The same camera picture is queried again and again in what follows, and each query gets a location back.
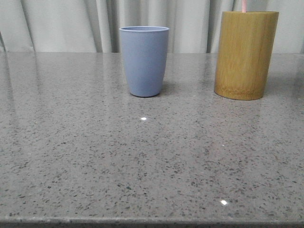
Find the pink chopstick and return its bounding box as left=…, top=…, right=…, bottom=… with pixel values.
left=242, top=0, right=247, bottom=13

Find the grey curtain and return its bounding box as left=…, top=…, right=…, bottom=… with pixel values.
left=0, top=0, right=304, bottom=54

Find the blue plastic cup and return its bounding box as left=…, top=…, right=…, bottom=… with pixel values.
left=119, top=26, right=170, bottom=97

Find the bamboo wooden cup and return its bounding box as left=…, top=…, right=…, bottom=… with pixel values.
left=214, top=11, right=279, bottom=100

